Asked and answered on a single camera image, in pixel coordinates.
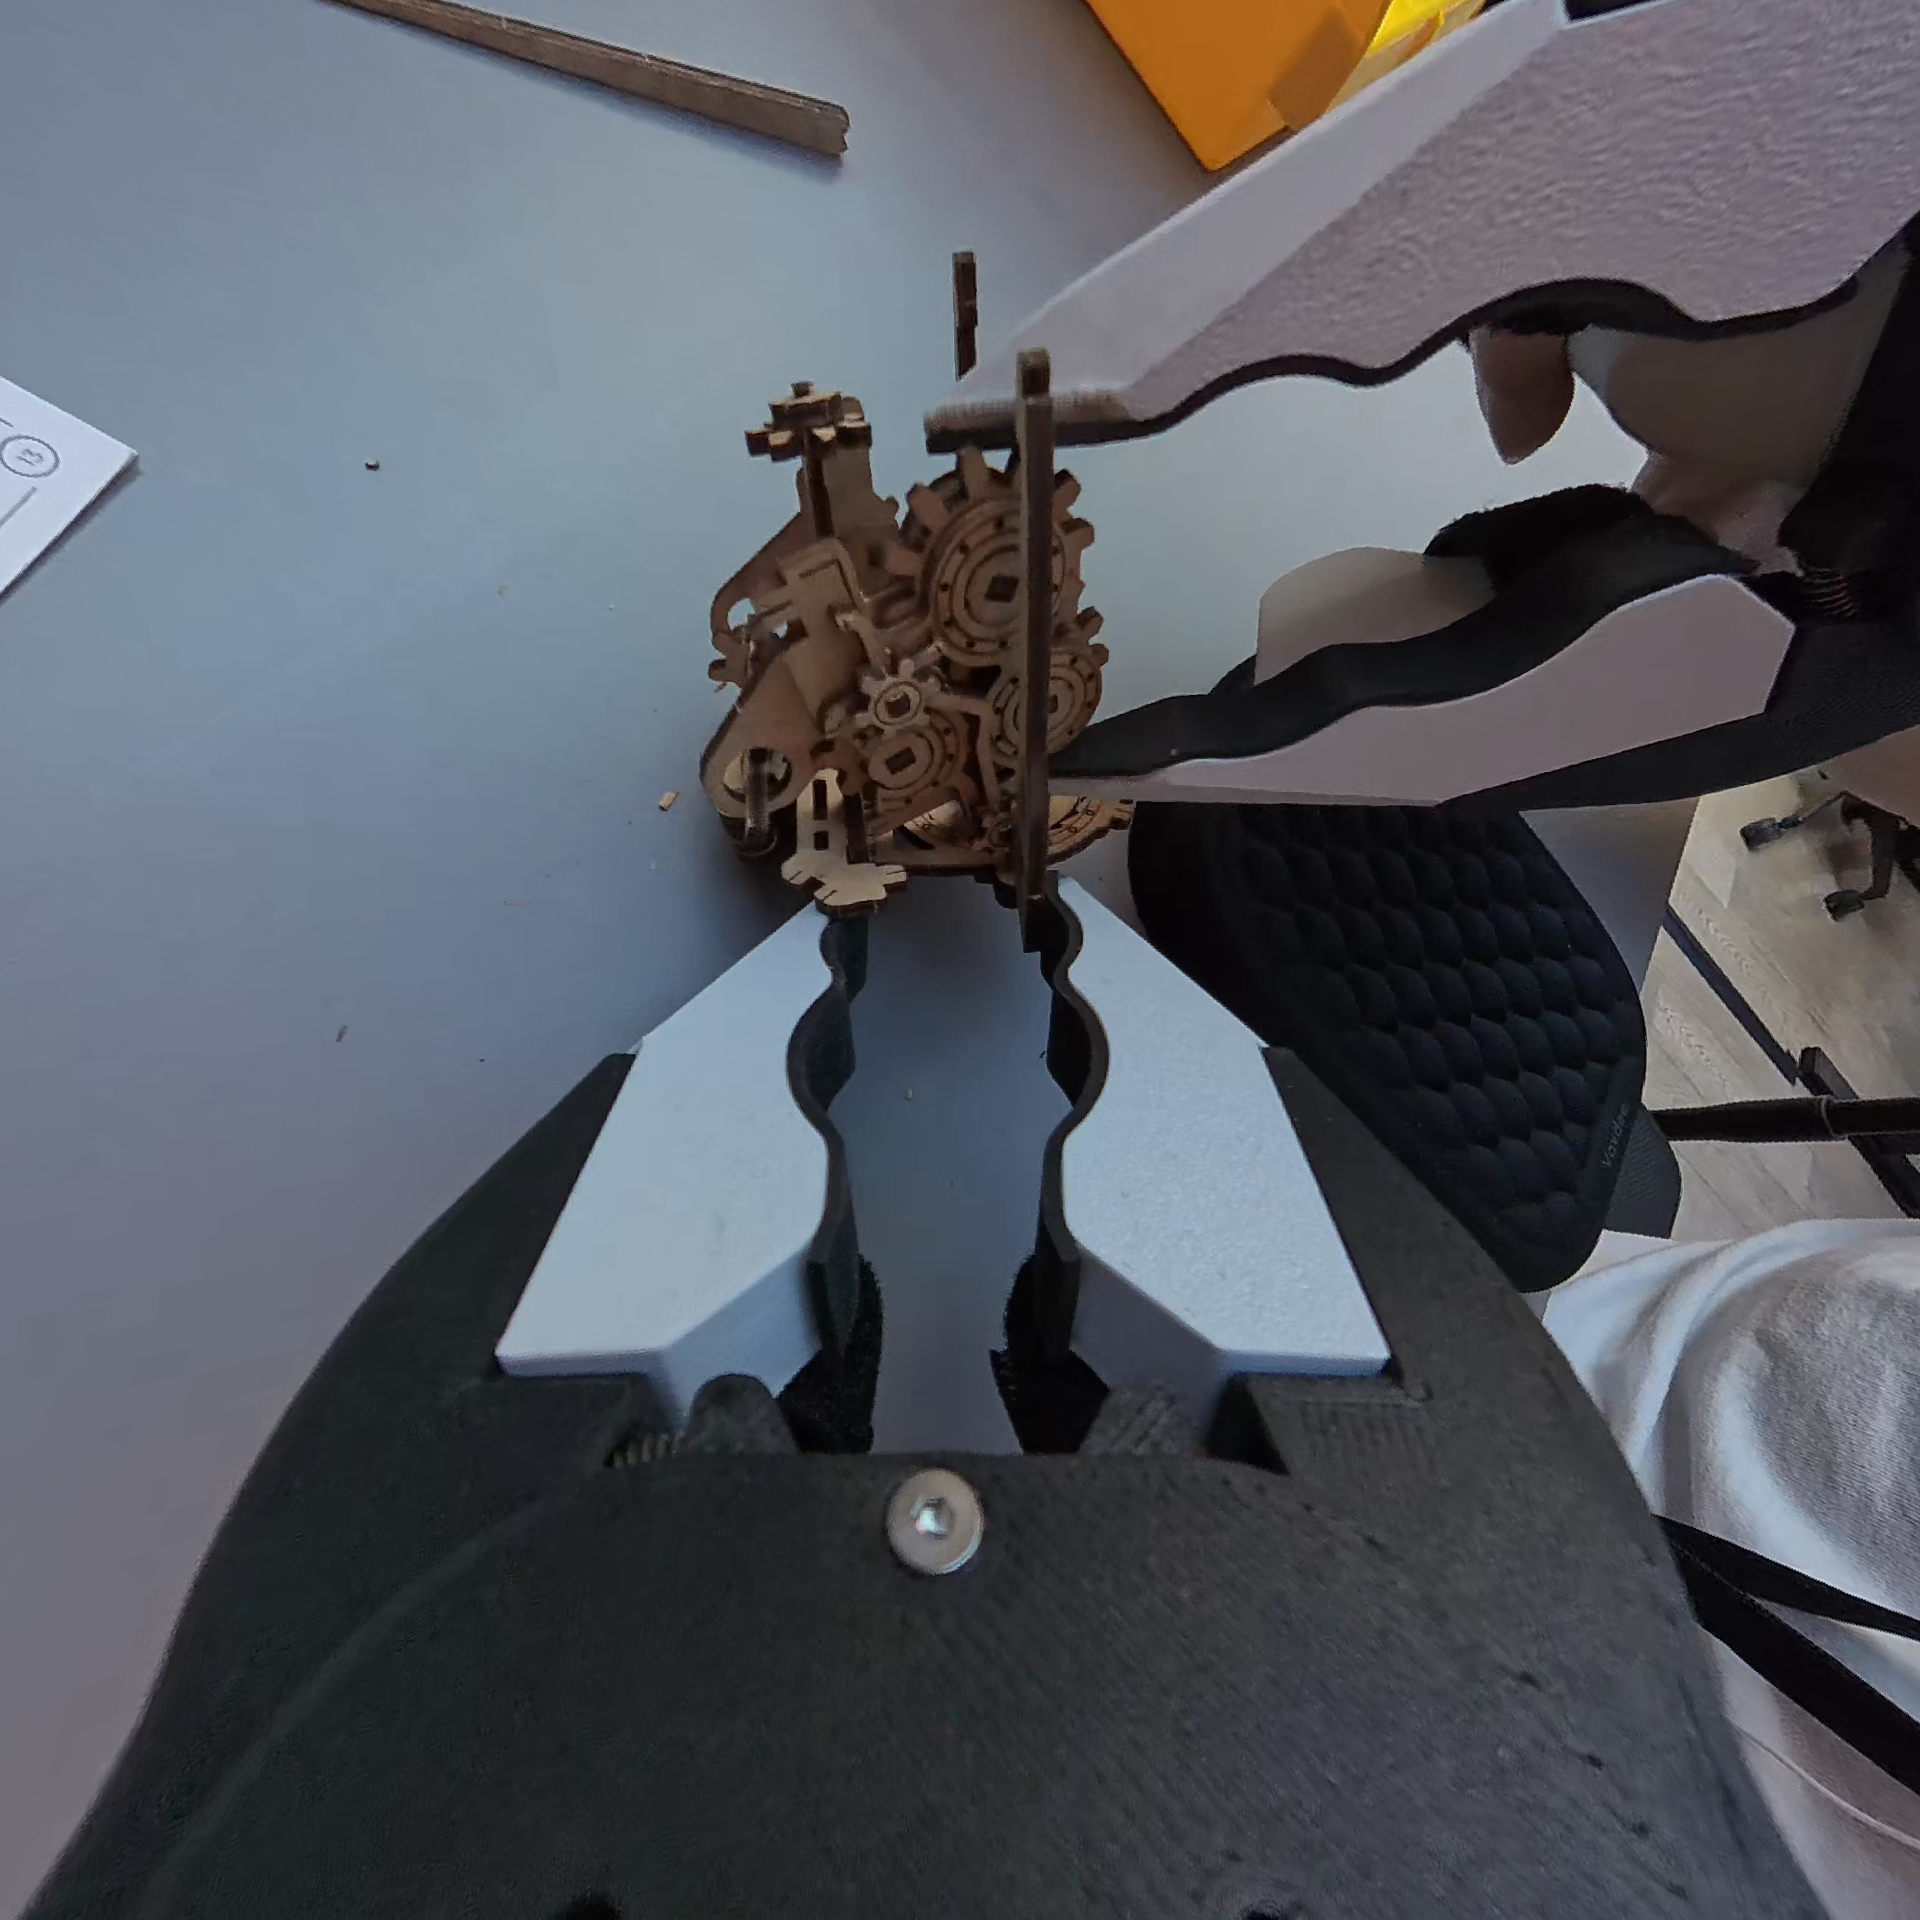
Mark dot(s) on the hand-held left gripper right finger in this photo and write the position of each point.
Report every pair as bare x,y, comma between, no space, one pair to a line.
1200,1201

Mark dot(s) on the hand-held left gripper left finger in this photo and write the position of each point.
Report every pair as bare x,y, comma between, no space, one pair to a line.
675,1201

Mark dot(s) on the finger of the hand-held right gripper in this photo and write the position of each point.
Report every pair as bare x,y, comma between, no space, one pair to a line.
1500,182
1589,691

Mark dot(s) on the dark wooden model panel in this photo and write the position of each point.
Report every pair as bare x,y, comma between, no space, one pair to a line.
1030,629

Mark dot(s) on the light wooden gear model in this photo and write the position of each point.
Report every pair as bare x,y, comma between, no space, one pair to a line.
869,662

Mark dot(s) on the person's right hand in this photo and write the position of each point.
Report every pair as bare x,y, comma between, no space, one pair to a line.
1680,405

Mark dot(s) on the small yellow plastic bin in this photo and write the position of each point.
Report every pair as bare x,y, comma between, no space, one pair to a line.
1418,28

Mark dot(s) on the office chair wheel base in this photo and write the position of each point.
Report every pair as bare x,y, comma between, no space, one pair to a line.
1851,857

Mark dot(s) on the black mesh office chair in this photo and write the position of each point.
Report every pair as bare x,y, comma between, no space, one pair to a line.
1425,1021

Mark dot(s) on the large yellow plastic bin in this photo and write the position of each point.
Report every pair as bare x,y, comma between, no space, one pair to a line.
1214,77

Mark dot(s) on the person's white trousers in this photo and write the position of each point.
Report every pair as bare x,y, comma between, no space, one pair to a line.
1769,1382

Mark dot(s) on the long dark wooden strip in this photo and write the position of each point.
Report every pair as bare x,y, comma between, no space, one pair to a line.
628,68

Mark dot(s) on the white instruction sheet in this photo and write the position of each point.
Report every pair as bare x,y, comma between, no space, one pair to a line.
44,482

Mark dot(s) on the thin dark wooden post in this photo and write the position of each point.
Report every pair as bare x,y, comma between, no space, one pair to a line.
963,317

